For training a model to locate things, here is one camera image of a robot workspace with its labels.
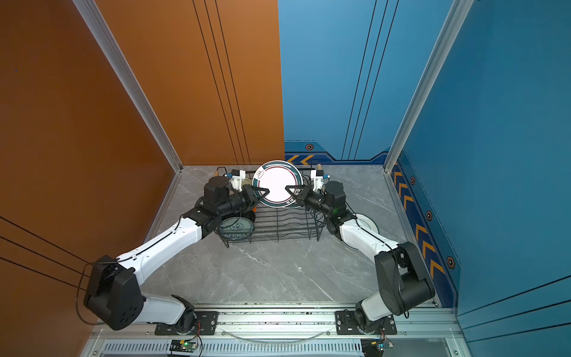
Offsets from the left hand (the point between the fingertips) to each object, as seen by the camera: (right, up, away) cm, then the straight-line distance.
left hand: (270, 190), depth 76 cm
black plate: (-10, -10, +14) cm, 20 cm away
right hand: (+5, 0, +2) cm, 5 cm away
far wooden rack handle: (-24, +7, +16) cm, 30 cm away
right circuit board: (+34, -50, -6) cm, 61 cm away
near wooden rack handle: (+19, +10, +18) cm, 28 cm away
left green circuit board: (-28, -50, -5) cm, 58 cm away
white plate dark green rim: (+1, +5, +3) cm, 6 cm away
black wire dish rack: (-4, -15, +21) cm, 27 cm away
